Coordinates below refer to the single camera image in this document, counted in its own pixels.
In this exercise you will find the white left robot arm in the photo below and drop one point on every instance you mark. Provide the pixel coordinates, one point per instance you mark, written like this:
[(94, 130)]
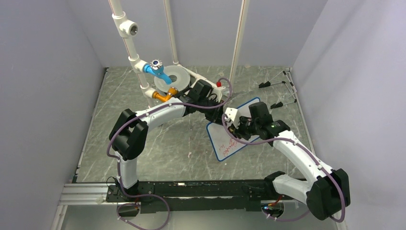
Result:
[(129, 134)]

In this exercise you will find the blue faucet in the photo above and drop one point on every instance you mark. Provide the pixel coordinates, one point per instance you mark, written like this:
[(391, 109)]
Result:
[(156, 68)]

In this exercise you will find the white PVC pipe frame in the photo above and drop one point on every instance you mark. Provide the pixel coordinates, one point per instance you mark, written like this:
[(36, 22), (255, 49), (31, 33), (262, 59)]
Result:
[(127, 29)]

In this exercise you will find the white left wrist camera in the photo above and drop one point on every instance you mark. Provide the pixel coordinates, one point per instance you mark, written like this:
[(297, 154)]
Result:
[(218, 89)]

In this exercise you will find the blue framed whiteboard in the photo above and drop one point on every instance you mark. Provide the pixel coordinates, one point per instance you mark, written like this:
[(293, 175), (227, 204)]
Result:
[(223, 145)]

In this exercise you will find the clear round plate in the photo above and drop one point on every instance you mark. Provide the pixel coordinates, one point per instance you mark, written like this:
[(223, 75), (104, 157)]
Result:
[(178, 75)]

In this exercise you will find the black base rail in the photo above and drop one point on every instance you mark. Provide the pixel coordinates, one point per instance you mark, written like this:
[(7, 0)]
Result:
[(249, 195)]

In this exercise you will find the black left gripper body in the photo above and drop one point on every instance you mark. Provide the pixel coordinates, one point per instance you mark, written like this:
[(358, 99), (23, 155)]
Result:
[(203, 102)]

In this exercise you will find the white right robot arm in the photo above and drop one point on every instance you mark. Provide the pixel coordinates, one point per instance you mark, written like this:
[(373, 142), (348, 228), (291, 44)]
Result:
[(325, 191)]

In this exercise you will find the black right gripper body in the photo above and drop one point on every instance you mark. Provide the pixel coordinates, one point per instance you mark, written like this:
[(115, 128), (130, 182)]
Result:
[(251, 126)]

